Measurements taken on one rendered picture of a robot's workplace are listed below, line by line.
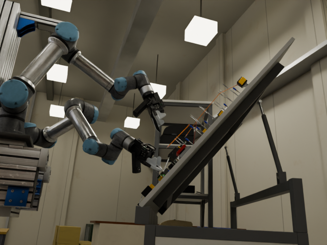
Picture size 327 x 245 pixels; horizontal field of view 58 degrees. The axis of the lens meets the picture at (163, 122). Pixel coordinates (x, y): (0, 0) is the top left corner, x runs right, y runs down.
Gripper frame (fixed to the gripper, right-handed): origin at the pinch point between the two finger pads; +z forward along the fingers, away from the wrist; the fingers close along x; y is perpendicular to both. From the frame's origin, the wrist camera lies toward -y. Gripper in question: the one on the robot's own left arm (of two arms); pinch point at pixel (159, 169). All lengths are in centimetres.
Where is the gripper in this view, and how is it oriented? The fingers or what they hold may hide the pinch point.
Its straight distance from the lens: 147.4
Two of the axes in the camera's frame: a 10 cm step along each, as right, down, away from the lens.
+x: 5.9, -0.1, 8.1
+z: 7.3, 4.5, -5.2
